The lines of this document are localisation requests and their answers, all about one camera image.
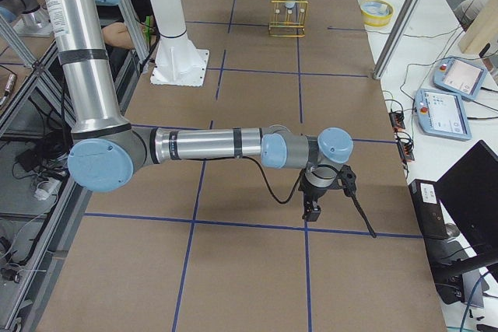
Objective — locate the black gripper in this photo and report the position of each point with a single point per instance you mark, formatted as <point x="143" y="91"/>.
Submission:
<point x="312" y="194"/>

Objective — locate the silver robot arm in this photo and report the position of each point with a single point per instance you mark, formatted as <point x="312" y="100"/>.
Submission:
<point x="108" y="150"/>
<point x="12" y="9"/>

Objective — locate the black desktop computer box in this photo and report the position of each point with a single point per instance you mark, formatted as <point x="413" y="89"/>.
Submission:
<point x="428" y="209"/>

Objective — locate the near teach pendant tablet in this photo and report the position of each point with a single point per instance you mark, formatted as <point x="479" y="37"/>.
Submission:
<point x="442" y="114"/>

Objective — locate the teach pendant tablet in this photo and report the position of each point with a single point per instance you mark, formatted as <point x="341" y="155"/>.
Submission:
<point x="442" y="114"/>
<point x="460" y="76"/>

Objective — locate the far teach pendant tablet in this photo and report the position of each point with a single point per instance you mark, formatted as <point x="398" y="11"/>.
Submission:
<point x="460" y="76"/>

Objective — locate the yellow rimmed bowl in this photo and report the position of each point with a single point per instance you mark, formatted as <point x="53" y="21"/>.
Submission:
<point x="376" y="13"/>

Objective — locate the green plastic clamp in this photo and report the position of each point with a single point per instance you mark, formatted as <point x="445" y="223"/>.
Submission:
<point x="149" y="29"/>

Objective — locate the person in black shorts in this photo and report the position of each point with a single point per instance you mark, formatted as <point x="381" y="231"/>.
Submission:
<point x="117" y="35"/>

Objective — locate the gold wire cup holder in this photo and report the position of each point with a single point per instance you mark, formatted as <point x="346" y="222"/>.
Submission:
<point x="288" y="18"/>

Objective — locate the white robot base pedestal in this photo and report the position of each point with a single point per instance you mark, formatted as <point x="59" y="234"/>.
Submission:
<point x="178" y="62"/>

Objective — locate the aluminium frame post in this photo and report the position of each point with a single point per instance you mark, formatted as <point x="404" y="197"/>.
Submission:
<point x="395" y="36"/>

